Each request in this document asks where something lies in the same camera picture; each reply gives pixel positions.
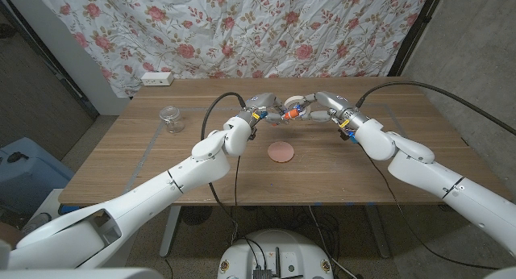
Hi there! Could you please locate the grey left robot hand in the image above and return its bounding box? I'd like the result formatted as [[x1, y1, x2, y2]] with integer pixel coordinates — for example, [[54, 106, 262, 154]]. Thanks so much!
[[241, 92, 288, 127]]

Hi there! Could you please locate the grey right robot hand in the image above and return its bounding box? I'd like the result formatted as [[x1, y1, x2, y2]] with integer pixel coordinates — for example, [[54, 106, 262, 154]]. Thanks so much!
[[296, 91, 358, 123]]

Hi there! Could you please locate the orange white glue stick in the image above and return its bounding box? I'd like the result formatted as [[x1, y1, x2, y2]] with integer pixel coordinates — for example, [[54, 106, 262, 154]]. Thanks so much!
[[281, 106, 302, 121]]

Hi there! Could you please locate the cream masking tape roll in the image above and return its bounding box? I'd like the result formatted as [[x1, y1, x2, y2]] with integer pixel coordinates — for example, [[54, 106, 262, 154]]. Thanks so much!
[[283, 95, 310, 119]]

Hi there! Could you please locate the small pink round plate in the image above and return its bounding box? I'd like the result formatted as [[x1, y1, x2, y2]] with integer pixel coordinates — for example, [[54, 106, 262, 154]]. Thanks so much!
[[267, 140, 296, 164]]

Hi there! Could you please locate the floral print backdrop cloth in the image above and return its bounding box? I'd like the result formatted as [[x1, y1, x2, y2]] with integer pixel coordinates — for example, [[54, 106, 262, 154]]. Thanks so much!
[[31, 0, 432, 98]]

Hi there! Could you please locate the clear glass jar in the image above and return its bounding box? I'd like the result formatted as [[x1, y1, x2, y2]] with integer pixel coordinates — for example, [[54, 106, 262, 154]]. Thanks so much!
[[158, 105, 185, 134]]

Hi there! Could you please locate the white power strip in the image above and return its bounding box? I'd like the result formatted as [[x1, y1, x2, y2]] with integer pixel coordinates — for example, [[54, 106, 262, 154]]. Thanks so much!
[[139, 71, 175, 87]]

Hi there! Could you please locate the black round floor fan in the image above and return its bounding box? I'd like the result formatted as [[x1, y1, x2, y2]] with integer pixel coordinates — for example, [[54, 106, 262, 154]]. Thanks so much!
[[179, 206, 214, 226]]

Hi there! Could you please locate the grey table leg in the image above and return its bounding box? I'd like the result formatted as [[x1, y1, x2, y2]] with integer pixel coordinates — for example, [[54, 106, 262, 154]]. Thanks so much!
[[364, 206, 392, 259]]

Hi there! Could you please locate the white robot torso base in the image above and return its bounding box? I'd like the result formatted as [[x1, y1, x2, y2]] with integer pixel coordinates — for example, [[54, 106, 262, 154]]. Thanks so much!
[[217, 229, 334, 279]]

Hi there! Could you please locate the white table leg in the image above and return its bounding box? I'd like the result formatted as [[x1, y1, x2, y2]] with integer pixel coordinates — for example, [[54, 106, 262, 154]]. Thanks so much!
[[159, 206, 182, 258]]

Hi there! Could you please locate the blue plastic bin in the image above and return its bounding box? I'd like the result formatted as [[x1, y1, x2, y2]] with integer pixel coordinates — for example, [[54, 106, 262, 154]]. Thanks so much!
[[0, 136, 76, 215]]

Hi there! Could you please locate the person in brown clothing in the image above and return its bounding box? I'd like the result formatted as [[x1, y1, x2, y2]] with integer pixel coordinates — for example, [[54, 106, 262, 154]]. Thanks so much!
[[0, 222, 21, 248]]

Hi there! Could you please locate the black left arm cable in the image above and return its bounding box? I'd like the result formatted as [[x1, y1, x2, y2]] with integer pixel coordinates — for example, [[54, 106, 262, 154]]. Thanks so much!
[[200, 91, 248, 248]]

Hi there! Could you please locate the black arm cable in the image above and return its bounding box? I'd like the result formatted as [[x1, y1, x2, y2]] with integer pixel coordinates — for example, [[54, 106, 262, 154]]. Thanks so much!
[[200, 91, 248, 248], [354, 80, 516, 136]]

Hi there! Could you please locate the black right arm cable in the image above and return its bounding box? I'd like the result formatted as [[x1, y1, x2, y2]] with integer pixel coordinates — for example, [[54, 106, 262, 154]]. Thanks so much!
[[354, 80, 516, 136]]

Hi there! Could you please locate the black backdrop frame post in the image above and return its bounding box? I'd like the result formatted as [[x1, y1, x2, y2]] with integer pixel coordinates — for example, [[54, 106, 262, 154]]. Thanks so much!
[[389, 0, 447, 77], [0, 0, 100, 121]]

